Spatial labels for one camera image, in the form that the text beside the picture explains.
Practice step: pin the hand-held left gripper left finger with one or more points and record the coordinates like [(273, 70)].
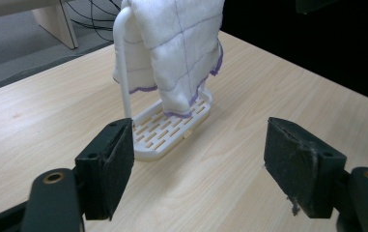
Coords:
[(104, 167)]

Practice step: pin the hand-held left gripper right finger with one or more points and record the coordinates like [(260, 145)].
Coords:
[(300, 167)]

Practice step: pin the white cloth with purple edge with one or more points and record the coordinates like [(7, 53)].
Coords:
[(178, 54)]

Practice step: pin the beige desk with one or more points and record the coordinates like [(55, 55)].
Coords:
[(43, 16)]

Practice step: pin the white plastic towel rack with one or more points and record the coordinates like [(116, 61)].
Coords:
[(168, 129)]

